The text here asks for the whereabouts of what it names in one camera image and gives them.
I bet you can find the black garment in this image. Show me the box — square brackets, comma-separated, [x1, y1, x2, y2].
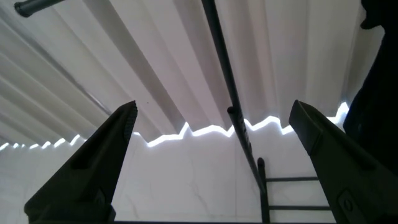
[343, 0, 398, 177]

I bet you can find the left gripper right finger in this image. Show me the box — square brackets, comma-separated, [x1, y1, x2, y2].
[288, 100, 398, 224]

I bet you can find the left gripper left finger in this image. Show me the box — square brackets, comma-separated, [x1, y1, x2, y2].
[24, 100, 139, 223]

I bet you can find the white curtain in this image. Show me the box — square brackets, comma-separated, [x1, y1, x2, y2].
[0, 0, 386, 149]

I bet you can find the black clothes rack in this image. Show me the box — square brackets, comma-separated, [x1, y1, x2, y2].
[14, 0, 332, 223]

